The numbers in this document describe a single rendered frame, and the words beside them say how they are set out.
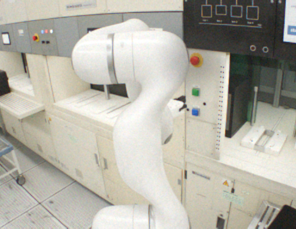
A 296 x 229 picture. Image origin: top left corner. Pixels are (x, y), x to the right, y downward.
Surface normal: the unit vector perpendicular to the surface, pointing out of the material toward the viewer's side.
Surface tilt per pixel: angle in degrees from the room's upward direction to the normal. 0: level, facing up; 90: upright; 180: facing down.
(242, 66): 90
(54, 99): 90
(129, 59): 82
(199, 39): 90
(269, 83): 90
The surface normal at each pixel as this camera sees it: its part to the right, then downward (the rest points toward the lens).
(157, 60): -0.04, 0.27
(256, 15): -0.64, 0.36
